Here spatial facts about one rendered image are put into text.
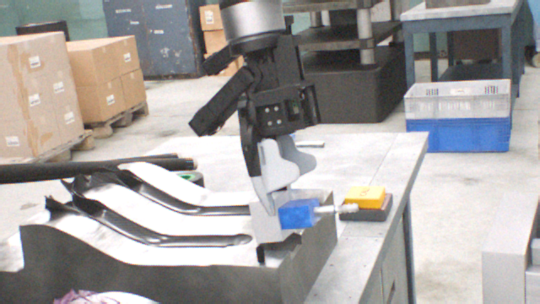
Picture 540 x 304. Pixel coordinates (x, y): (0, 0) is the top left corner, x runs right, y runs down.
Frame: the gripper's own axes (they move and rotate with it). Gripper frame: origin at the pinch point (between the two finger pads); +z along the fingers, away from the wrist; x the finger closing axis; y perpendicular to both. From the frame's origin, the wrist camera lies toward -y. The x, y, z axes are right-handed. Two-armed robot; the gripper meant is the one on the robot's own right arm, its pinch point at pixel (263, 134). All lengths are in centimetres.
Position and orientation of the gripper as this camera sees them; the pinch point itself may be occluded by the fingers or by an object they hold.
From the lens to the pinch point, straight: 111.2
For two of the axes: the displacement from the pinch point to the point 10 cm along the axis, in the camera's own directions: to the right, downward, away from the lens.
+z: 1.2, 9.5, 2.8
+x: 3.4, -3.1, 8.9
